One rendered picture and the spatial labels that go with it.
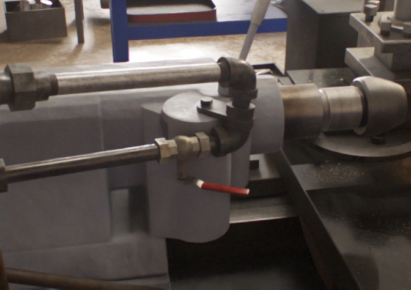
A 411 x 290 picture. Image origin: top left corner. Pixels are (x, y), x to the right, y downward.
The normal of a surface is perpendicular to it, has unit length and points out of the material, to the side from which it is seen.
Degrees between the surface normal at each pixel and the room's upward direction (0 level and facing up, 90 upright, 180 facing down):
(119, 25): 90
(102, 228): 66
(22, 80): 56
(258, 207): 0
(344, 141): 0
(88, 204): 70
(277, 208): 0
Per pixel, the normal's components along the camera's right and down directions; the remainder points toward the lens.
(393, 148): 0.24, -0.22
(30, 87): 0.46, -0.17
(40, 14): 0.32, 0.44
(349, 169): 0.00, -0.88
